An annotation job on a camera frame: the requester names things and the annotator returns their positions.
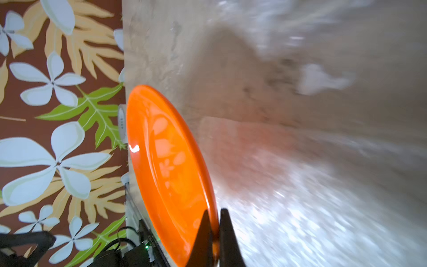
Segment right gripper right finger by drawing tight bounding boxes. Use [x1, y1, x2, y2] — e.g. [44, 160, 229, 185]
[219, 209, 246, 267]

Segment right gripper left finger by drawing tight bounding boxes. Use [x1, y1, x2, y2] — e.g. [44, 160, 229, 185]
[186, 210, 214, 267]

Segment orange plate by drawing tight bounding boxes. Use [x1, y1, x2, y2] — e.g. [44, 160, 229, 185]
[126, 85, 219, 267]

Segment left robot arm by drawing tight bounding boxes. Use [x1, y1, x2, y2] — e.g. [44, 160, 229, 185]
[1, 231, 56, 267]

